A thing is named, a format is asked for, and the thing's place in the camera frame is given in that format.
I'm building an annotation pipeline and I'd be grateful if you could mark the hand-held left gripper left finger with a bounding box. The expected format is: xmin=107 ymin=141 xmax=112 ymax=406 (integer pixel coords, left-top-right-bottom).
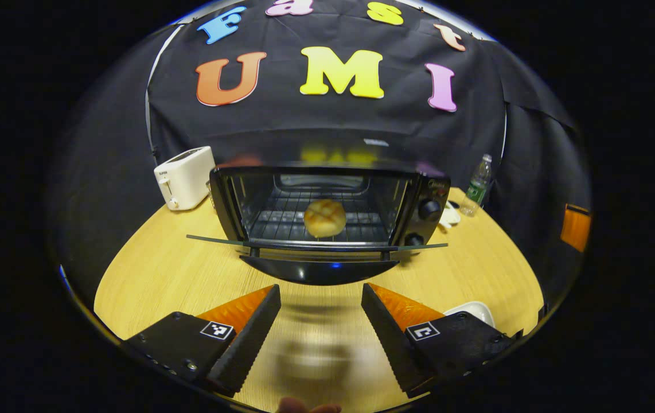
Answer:
xmin=123 ymin=284 xmax=282 ymax=398

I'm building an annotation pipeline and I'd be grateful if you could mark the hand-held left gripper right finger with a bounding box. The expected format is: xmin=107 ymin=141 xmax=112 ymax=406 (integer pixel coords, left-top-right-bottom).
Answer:
xmin=361 ymin=283 xmax=517 ymax=399

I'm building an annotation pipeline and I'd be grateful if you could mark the round bread bun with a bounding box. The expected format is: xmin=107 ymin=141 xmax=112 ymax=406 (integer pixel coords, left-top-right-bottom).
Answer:
xmin=303 ymin=199 xmax=346 ymax=239

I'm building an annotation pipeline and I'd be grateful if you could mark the black electric oven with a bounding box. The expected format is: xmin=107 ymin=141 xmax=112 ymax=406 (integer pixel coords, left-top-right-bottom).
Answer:
xmin=186 ymin=166 xmax=452 ymax=286

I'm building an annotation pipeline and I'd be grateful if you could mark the metal oven rack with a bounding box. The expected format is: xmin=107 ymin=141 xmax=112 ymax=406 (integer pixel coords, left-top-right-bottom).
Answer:
xmin=249 ymin=192 xmax=391 ymax=244

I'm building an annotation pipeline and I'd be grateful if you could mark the white plate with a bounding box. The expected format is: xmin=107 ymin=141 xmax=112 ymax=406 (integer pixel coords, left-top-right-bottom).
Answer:
xmin=444 ymin=301 xmax=496 ymax=329

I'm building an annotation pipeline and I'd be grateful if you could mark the clear plastic water bottle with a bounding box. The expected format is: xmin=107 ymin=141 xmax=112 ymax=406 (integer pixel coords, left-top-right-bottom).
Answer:
xmin=461 ymin=154 xmax=493 ymax=217

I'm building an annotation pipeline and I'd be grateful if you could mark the small white device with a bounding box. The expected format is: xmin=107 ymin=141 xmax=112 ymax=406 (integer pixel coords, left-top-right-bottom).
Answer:
xmin=439 ymin=201 xmax=462 ymax=231

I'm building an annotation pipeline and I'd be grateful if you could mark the white toaster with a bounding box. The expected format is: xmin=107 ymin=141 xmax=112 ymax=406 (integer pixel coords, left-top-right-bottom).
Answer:
xmin=154 ymin=146 xmax=216 ymax=211

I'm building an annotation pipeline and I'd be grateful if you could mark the black backdrop cloth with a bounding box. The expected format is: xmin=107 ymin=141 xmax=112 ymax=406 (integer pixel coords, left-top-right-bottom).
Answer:
xmin=52 ymin=0 xmax=592 ymax=310

